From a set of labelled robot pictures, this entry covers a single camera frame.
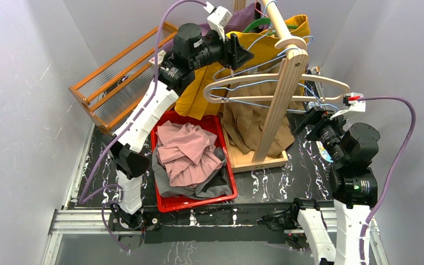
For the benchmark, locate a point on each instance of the black metal base frame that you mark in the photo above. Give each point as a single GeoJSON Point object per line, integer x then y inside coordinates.
{"type": "Point", "coordinates": [225, 222]}

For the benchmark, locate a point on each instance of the mustard yellow garment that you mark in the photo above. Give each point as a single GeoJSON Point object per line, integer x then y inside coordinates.
{"type": "Point", "coordinates": [191, 102]}

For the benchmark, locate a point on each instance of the orange wooden shoe rack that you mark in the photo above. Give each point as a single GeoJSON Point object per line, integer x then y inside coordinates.
{"type": "Point", "coordinates": [112, 91]}

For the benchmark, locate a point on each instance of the purple garment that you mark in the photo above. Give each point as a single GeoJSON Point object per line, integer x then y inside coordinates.
{"type": "Point", "coordinates": [239, 21]}

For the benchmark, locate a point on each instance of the khaki tan garment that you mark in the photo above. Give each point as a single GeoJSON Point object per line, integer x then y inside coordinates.
{"type": "Point", "coordinates": [244, 125]}

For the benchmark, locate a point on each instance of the wooden clothes rack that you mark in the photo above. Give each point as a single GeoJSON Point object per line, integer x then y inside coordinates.
{"type": "Point", "coordinates": [290, 73]}

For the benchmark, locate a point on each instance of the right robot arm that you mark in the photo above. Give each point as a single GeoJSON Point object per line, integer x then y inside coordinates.
{"type": "Point", "coordinates": [354, 189]}

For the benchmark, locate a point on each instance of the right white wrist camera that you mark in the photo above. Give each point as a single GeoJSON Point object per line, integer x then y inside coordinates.
{"type": "Point", "coordinates": [352, 105]}

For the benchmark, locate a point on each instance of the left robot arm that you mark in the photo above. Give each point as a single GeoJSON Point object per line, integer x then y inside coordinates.
{"type": "Point", "coordinates": [190, 51]}

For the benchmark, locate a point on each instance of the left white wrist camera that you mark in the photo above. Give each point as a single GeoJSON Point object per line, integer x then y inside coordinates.
{"type": "Point", "coordinates": [217, 19]}

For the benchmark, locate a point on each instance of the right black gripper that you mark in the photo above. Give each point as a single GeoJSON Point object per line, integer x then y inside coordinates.
{"type": "Point", "coordinates": [297, 120]}

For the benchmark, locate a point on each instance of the grey pleated skirt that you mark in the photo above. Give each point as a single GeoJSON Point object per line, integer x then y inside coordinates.
{"type": "Point", "coordinates": [215, 185]}

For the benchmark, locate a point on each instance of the small white box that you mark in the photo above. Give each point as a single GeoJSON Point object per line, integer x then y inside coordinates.
{"type": "Point", "coordinates": [159, 58]}

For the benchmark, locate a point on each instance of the pink ruffled garment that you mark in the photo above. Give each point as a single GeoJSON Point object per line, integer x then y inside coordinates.
{"type": "Point", "coordinates": [187, 153]}

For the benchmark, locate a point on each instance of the green hanger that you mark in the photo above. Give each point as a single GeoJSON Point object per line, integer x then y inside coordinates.
{"type": "Point", "coordinates": [257, 25]}

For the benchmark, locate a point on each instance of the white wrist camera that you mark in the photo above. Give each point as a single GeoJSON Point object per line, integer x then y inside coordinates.
{"type": "Point", "coordinates": [352, 105]}
{"type": "Point", "coordinates": [217, 19]}

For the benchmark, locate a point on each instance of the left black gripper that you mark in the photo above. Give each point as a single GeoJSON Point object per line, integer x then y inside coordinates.
{"type": "Point", "coordinates": [232, 49]}

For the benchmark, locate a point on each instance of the beige plastic hanger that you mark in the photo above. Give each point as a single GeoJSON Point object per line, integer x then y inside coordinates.
{"type": "Point", "coordinates": [260, 88]}

